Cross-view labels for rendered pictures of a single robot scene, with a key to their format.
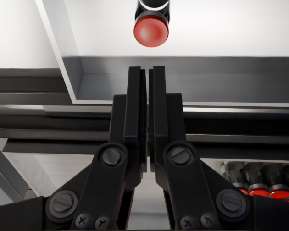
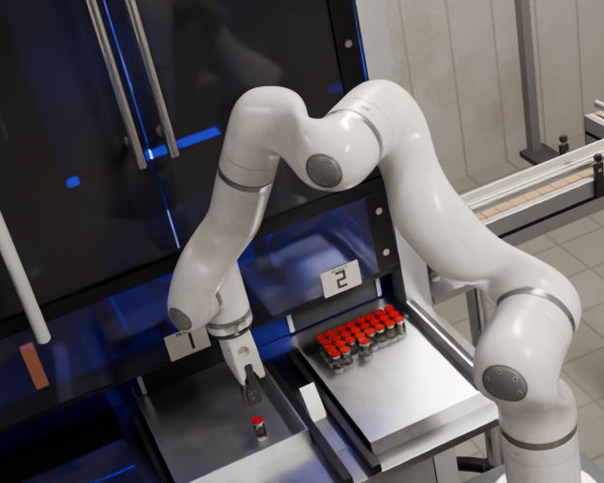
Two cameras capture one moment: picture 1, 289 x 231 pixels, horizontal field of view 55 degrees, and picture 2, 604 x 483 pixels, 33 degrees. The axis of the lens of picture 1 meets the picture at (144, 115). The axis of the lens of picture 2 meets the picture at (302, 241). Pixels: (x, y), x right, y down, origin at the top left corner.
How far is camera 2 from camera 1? 183 cm
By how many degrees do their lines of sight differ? 63
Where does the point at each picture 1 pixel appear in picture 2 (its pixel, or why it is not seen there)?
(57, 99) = (320, 439)
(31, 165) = (401, 435)
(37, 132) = (354, 439)
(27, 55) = (310, 461)
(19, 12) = (289, 468)
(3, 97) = (330, 455)
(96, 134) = (339, 420)
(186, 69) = (288, 416)
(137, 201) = (431, 376)
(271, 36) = (262, 405)
